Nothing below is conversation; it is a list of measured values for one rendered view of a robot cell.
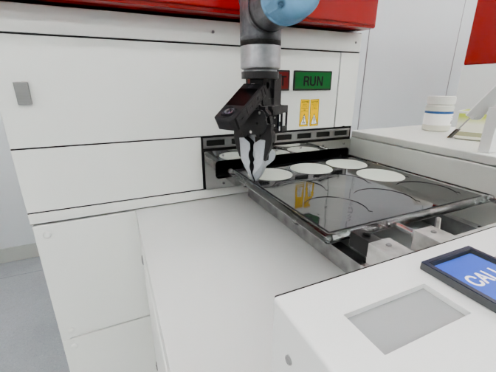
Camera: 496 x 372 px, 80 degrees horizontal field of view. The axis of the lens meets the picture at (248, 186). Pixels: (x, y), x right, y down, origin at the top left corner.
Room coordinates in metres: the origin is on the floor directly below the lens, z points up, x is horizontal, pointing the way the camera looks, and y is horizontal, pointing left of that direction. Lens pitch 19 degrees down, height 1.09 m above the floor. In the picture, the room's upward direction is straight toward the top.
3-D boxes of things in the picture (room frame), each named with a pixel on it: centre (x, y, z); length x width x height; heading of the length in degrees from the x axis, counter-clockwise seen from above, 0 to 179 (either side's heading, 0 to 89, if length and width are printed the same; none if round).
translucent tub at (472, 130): (0.71, -0.55, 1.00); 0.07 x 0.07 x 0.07; 44
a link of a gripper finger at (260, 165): (0.59, -0.04, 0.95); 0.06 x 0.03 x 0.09; 144
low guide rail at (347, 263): (0.48, -0.11, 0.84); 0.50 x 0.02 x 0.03; 24
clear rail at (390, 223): (0.42, -0.27, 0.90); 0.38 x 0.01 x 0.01; 114
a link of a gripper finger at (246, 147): (0.61, -0.01, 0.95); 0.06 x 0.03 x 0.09; 144
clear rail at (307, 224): (0.51, -0.03, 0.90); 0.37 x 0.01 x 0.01; 24
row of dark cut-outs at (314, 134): (0.77, -0.09, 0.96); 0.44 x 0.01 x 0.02; 114
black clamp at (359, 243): (0.34, -0.15, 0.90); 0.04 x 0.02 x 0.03; 24
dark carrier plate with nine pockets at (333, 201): (0.58, -0.20, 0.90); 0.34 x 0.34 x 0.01; 24
